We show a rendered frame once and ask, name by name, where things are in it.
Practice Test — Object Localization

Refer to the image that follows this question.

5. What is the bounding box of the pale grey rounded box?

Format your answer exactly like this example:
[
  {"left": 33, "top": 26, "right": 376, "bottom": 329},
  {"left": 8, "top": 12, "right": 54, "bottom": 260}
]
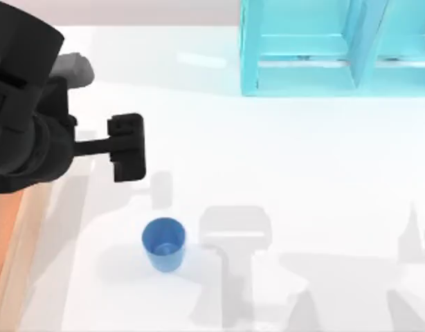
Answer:
[{"left": 48, "top": 52, "right": 96, "bottom": 89}]

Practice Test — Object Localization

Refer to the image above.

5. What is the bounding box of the blue cup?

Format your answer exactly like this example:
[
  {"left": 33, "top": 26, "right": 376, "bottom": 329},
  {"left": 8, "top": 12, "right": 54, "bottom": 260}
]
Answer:
[{"left": 141, "top": 216, "right": 187, "bottom": 273}]

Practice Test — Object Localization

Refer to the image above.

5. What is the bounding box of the shallow salmon-coloured box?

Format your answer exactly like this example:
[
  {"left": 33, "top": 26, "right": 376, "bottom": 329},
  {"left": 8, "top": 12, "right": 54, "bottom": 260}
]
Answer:
[{"left": 0, "top": 178, "right": 56, "bottom": 332}]

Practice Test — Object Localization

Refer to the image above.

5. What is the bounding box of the light blue rack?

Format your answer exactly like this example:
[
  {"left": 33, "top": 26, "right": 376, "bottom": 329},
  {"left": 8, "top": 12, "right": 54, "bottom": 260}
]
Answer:
[{"left": 238, "top": 0, "right": 425, "bottom": 98}]

